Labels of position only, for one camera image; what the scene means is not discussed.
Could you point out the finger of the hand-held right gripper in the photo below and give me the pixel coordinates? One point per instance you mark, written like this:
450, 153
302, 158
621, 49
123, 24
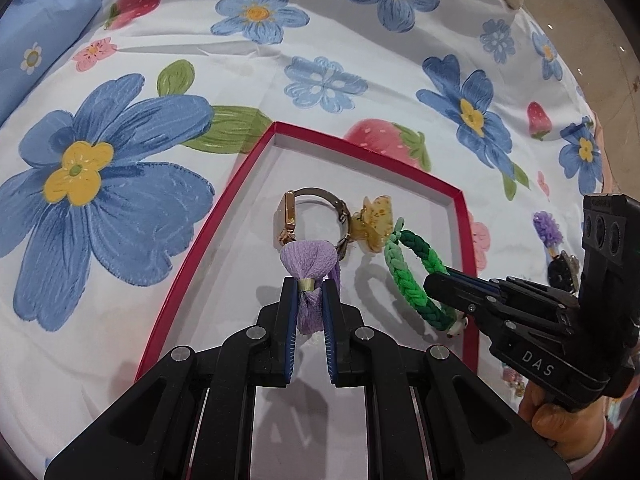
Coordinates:
445, 287
480, 282

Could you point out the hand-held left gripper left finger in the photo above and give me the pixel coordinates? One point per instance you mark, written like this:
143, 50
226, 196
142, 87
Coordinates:
291, 330

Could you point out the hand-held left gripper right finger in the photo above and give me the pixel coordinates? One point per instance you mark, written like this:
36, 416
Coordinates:
330, 340

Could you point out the red shallow tray box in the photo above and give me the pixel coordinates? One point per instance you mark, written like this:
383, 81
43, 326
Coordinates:
310, 170

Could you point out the person's right forearm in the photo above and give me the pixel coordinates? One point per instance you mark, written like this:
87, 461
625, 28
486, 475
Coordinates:
607, 440

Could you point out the person's right hand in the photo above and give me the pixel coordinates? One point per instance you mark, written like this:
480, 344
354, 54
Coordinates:
555, 417

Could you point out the black hair clip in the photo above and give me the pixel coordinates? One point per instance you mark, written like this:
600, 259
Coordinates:
562, 270

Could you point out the yellow hair claw clip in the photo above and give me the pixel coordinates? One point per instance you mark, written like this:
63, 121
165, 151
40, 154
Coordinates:
375, 220

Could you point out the gold wrist watch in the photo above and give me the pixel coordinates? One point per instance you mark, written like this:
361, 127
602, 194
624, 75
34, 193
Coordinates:
289, 215

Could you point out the floral printed bedsheet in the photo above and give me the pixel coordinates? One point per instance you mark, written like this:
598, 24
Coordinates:
240, 75

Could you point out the blue flowered pillow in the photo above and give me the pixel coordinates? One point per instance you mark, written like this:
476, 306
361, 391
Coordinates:
40, 25

